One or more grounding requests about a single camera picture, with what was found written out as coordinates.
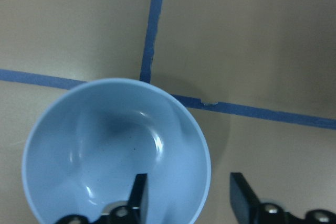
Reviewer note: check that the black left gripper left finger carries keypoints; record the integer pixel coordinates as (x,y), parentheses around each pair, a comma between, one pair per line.
(138,202)

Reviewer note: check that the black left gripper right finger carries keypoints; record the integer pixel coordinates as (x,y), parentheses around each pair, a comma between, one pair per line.
(243,200)

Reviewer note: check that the blue bowl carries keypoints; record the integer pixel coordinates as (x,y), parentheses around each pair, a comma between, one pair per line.
(85,150)

